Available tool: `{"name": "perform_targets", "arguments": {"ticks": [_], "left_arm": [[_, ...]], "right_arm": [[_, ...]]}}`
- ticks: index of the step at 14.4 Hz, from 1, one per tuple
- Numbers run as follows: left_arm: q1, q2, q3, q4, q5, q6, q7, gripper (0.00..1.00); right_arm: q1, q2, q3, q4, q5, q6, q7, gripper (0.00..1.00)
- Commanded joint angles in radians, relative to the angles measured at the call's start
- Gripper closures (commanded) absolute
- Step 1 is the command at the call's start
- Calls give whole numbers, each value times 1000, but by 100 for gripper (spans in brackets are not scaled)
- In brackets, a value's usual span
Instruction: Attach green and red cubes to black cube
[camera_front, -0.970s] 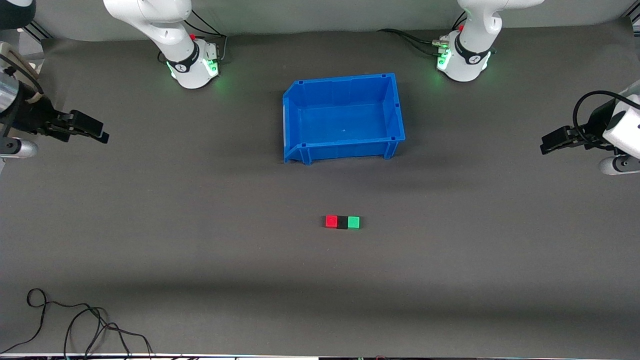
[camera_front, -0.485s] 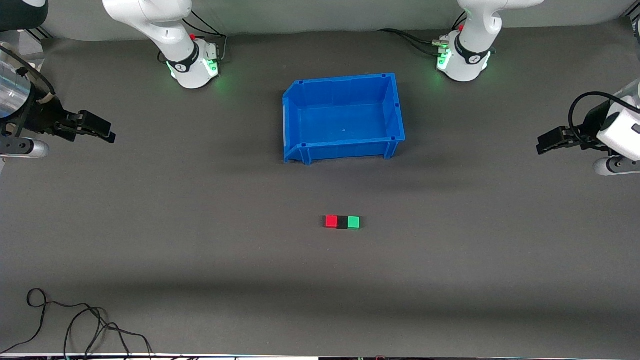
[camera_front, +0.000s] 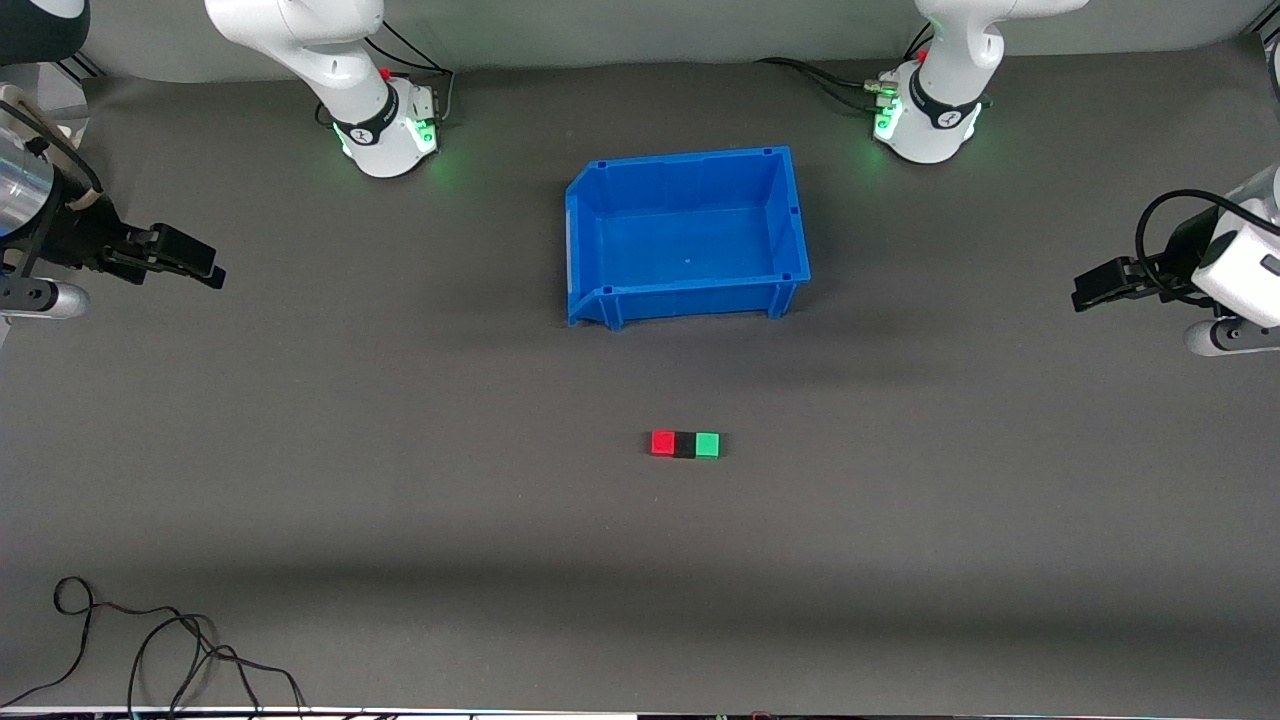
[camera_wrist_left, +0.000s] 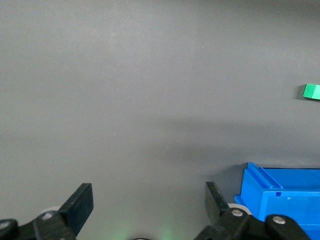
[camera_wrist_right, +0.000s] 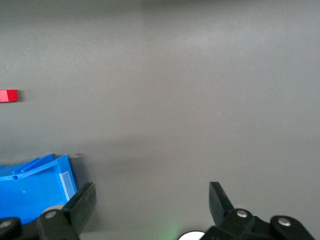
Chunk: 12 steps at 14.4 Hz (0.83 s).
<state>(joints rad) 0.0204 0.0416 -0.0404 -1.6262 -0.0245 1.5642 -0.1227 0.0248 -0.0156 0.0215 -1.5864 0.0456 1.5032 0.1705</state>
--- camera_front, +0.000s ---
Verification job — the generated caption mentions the black left arm base cables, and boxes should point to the black left arm base cables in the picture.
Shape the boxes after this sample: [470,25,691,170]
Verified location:
[754,24,936,117]

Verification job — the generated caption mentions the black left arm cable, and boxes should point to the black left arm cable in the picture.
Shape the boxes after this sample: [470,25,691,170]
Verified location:
[1136,189,1280,303]

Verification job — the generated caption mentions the thin black tangled cable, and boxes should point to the thin black tangled cable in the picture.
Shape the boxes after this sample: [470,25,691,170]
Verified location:
[0,576,307,717]

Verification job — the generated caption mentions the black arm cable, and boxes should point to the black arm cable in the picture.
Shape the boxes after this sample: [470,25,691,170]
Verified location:
[0,84,104,276]
[1136,189,1280,303]

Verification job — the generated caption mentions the black arm base cables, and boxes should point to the black arm base cables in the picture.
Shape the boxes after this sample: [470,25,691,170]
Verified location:
[316,14,457,129]
[754,24,936,117]

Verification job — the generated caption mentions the blue plastic storage bin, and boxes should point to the blue plastic storage bin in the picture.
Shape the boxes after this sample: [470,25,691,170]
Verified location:
[564,146,812,332]

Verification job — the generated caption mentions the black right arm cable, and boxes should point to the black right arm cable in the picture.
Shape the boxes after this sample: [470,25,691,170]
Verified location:
[0,84,104,276]

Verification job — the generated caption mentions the black right arm base cables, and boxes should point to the black right arm base cables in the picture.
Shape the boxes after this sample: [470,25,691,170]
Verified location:
[316,14,457,129]

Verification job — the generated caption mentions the grey plastic crate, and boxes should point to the grey plastic crate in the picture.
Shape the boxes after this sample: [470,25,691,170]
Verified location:
[0,62,93,146]

